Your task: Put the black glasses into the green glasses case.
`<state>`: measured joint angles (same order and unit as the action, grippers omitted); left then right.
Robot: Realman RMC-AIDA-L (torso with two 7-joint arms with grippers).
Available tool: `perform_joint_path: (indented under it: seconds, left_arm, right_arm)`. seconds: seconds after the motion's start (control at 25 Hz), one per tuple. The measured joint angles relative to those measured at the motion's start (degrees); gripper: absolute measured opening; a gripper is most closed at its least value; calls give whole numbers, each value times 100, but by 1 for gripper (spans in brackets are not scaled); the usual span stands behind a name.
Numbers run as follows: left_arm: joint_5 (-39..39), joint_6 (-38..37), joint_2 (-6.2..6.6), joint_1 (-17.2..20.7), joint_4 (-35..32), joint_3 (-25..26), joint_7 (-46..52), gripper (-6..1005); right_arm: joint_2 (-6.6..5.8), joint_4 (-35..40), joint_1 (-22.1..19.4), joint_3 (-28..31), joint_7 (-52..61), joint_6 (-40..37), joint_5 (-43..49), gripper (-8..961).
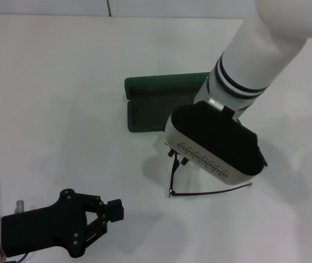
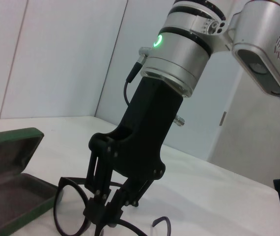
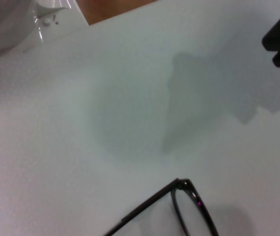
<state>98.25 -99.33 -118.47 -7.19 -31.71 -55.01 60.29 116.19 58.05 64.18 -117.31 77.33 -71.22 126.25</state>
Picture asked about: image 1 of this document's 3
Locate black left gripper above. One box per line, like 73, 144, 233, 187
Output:
2, 188, 125, 258

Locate black glasses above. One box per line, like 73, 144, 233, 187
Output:
168, 153, 253, 197

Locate green glasses case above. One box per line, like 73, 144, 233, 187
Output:
124, 71, 211, 134

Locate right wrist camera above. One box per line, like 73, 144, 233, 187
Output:
164, 97, 269, 186

